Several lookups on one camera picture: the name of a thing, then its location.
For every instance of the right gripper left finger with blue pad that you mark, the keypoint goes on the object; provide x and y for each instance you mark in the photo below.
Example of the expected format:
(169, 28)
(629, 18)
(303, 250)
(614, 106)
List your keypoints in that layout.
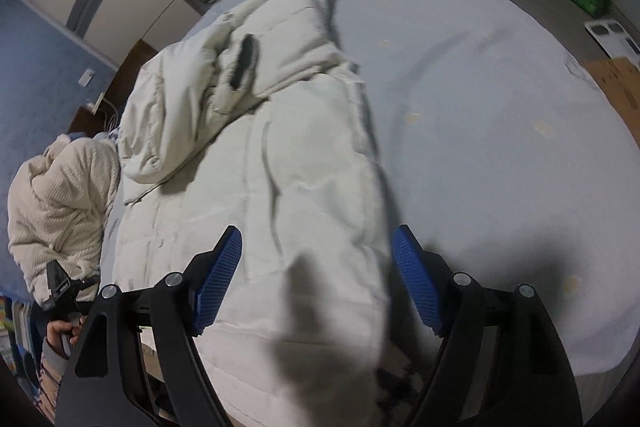
(136, 364)

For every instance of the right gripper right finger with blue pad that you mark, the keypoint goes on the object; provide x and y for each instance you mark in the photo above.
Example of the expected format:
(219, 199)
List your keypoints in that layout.
(501, 361)

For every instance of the white hooded padded jacket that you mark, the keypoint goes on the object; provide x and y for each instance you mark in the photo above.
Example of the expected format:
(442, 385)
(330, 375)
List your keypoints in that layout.
(258, 121)

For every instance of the person's left hand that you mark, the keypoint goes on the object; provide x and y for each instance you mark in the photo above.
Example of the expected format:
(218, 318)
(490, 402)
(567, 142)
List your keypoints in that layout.
(62, 336)

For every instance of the cream knitted blanket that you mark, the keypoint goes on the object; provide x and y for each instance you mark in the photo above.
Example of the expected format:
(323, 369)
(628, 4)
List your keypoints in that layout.
(58, 204)

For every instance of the light blue bed sheet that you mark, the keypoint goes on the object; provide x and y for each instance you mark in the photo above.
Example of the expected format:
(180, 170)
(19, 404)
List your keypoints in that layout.
(502, 153)

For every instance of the dark wooden headboard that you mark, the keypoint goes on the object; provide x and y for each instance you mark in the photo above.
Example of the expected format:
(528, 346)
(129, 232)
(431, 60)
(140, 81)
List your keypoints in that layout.
(106, 111)

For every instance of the brown cardboard box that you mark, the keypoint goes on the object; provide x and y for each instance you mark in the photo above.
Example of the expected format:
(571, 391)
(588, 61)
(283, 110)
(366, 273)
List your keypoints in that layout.
(619, 80)

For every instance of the white bathroom scale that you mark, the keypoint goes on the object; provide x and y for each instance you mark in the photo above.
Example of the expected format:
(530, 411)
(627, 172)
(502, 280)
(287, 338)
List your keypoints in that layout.
(613, 39)

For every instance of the white wall socket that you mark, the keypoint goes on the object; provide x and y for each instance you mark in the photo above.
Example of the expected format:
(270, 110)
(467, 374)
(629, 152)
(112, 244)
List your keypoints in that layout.
(86, 77)

